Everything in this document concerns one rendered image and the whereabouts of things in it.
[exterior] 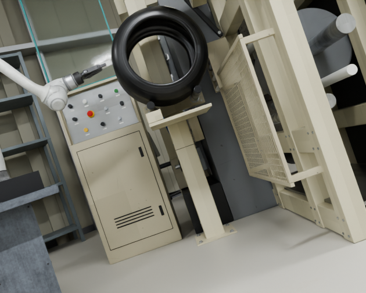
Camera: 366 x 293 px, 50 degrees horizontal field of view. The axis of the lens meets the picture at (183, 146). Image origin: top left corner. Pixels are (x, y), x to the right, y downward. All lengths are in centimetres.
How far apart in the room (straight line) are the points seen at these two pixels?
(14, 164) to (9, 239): 324
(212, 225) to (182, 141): 58
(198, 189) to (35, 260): 109
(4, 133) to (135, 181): 275
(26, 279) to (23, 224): 25
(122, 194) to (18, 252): 105
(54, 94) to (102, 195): 96
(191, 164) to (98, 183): 72
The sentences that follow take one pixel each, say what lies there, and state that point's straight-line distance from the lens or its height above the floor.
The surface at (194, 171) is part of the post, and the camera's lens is 255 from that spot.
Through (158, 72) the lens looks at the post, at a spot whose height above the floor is 113.
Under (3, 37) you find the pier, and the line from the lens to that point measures 554.
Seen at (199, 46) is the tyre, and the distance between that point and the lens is 229.
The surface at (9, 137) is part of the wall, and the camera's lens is 527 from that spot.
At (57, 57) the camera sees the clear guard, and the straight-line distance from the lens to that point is 305.
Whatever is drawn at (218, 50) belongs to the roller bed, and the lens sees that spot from 258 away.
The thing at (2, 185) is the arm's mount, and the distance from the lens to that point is 202.
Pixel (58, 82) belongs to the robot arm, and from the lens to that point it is 237.
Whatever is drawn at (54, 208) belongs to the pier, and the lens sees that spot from 514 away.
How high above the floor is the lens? 61
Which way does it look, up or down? level
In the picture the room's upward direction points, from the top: 19 degrees counter-clockwise
